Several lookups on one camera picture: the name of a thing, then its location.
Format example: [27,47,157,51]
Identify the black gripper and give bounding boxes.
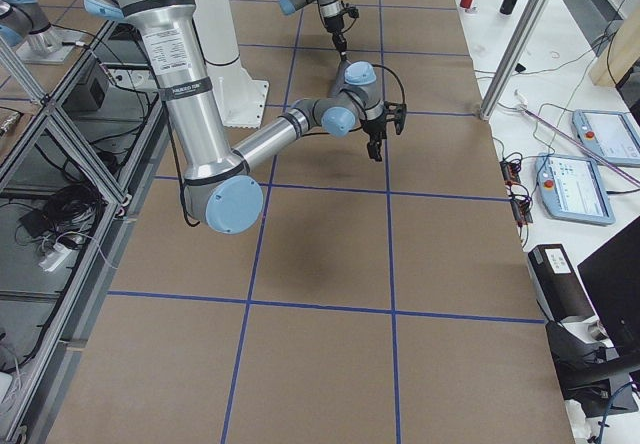
[323,14,348,61]
[362,115,392,162]

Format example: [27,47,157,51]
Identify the pink towel with grey hem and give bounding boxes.
[327,60,351,98]

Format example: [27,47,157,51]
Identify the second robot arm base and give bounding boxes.
[1,0,87,65]

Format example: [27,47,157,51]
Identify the white reach grabber tool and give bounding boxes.
[514,90,640,188]

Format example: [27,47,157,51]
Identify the near blue teach pendant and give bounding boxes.
[535,154,616,226]

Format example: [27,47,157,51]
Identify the blue teach pendant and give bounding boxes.
[572,110,639,167]
[535,154,616,226]

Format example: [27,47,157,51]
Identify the far blue teach pendant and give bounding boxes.
[572,110,639,167]

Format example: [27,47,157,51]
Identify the black power adapter box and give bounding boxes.
[527,244,595,324]

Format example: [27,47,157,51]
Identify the black monitor with stand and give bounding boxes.
[546,220,639,417]

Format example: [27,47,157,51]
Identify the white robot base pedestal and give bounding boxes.
[194,0,269,128]

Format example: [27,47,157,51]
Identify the aluminium frame post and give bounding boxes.
[478,0,549,121]

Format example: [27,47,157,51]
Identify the tangled black floor cables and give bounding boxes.
[14,148,121,275]

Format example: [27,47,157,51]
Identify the aluminium side frame rail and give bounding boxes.
[1,23,167,443]

